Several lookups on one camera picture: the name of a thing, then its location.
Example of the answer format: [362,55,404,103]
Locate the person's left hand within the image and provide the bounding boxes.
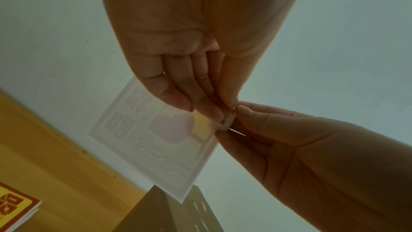
[97,0,310,125]

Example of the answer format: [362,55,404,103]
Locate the person's right hand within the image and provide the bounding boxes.
[215,101,412,232]

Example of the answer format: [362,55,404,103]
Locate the red yellow sticker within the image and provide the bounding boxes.
[87,75,239,204]

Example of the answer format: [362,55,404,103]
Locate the white backing paper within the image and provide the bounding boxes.
[87,75,239,204]

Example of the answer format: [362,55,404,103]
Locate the brown cardboard box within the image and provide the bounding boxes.
[111,184,226,232]

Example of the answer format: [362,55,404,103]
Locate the stack of warning stickers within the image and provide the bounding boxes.
[0,181,43,232]

